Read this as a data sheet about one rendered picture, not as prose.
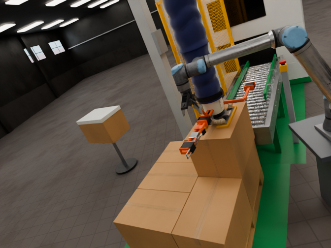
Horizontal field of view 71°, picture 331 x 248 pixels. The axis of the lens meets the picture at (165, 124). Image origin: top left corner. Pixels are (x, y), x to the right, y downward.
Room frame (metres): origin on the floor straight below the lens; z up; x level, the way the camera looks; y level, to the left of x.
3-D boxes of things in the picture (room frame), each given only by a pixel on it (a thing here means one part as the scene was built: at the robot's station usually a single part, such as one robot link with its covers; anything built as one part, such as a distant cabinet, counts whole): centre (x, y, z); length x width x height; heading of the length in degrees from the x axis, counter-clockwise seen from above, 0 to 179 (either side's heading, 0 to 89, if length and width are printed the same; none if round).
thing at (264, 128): (2.12, -0.65, 0.58); 0.70 x 0.03 x 0.06; 53
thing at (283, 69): (2.28, -1.39, 0.50); 0.07 x 0.07 x 1.00; 53
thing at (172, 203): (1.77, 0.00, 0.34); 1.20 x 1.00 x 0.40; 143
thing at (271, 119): (2.86, -1.61, 0.50); 2.31 x 0.05 x 0.19; 143
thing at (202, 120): (1.64, -0.29, 1.07); 0.10 x 0.08 x 0.06; 52
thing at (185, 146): (1.37, -0.07, 1.07); 0.08 x 0.07 x 0.05; 142
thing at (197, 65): (1.49, -0.33, 1.53); 0.12 x 0.12 x 0.09; 71
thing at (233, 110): (1.78, -0.52, 0.97); 0.34 x 0.10 x 0.05; 142
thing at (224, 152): (1.82, -0.43, 0.74); 0.60 x 0.40 x 0.40; 141
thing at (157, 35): (3.27, -0.37, 1.62); 0.20 x 0.05 x 0.30; 143
